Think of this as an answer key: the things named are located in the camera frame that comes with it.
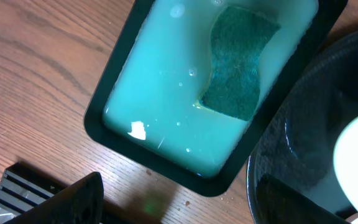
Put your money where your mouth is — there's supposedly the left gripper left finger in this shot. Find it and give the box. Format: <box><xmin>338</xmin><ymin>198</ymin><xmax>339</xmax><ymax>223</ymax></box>
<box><xmin>5</xmin><ymin>172</ymin><xmax>104</xmax><ymax>224</ymax></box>

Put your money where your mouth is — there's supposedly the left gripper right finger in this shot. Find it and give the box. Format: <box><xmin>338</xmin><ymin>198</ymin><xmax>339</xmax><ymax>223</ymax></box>
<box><xmin>256</xmin><ymin>174</ymin><xmax>347</xmax><ymax>224</ymax></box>

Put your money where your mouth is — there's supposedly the green yellow sponge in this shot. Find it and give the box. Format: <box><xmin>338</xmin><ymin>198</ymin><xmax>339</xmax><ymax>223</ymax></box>
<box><xmin>200</xmin><ymin>5</ymin><xmax>281</xmax><ymax>121</ymax></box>

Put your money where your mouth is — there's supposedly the round black serving tray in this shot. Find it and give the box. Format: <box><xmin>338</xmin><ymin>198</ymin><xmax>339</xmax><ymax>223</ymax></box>
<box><xmin>246</xmin><ymin>31</ymin><xmax>358</xmax><ymax>223</ymax></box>

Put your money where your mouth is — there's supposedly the dark green rectangular water tray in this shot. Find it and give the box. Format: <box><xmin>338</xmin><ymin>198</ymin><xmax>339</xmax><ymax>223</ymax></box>
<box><xmin>84</xmin><ymin>0</ymin><xmax>347</xmax><ymax>197</ymax></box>

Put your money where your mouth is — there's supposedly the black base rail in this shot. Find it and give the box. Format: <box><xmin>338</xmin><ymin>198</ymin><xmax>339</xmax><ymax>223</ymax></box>
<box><xmin>0</xmin><ymin>161</ymin><xmax>67</xmax><ymax>216</ymax></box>

